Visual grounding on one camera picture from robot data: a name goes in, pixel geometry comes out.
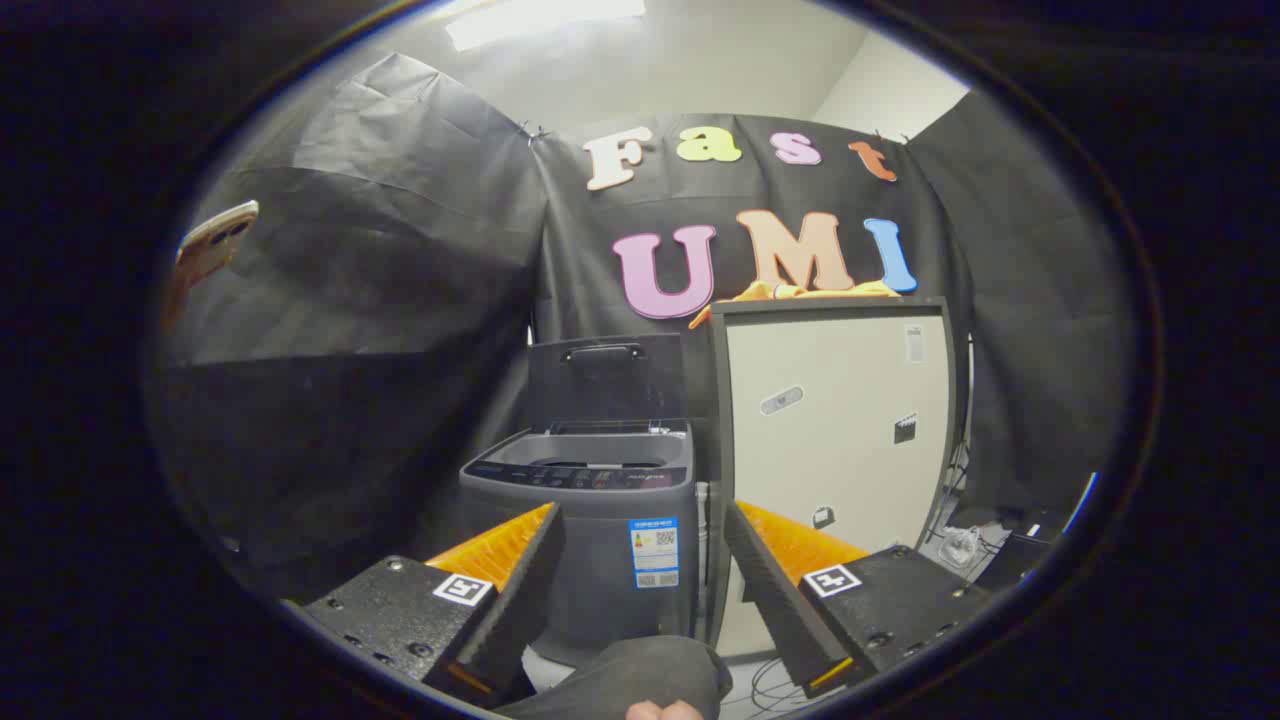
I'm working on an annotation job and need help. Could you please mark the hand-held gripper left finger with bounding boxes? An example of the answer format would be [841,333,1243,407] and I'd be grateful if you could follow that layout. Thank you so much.
[283,502,566,709]

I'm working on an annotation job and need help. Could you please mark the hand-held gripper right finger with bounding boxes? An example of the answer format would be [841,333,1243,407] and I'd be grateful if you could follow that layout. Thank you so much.
[722,498,991,699]

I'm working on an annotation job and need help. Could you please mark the grey washing machine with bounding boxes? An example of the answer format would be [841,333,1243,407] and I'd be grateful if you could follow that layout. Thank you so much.
[460,418,701,666]

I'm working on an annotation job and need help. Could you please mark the dark grey washing machine lid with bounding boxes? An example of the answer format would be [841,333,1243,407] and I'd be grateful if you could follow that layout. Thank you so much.
[527,335,687,427]

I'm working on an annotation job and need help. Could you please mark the orange polo shirt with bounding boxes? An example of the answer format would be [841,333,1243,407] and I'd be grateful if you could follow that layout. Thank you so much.
[688,281,901,329]

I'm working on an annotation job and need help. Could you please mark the person's leg in dark trousers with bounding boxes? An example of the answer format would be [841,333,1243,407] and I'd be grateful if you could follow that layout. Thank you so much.
[495,635,734,720]

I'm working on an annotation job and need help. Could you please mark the black box on floor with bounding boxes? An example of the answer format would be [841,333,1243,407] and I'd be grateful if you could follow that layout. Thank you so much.
[975,508,1073,591]

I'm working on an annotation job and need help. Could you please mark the black backdrop cloth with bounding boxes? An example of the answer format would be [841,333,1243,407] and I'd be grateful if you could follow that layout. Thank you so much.
[150,52,1136,601]

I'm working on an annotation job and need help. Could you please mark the gold smartphone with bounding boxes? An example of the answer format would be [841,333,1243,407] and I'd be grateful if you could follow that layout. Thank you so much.
[160,200,260,331]

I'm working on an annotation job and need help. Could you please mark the ceiling light panel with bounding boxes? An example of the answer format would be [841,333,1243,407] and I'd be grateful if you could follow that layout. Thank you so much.
[445,0,648,51]

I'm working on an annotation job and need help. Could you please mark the thin floor cables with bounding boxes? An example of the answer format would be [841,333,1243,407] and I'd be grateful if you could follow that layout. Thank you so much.
[745,658,816,713]

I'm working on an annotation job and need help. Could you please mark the beige cabinet with grey frame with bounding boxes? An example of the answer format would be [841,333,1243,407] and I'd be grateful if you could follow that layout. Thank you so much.
[708,296,966,661]

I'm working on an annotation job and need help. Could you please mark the bundle of black cables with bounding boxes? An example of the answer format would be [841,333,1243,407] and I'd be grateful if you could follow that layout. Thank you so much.
[925,440,973,541]

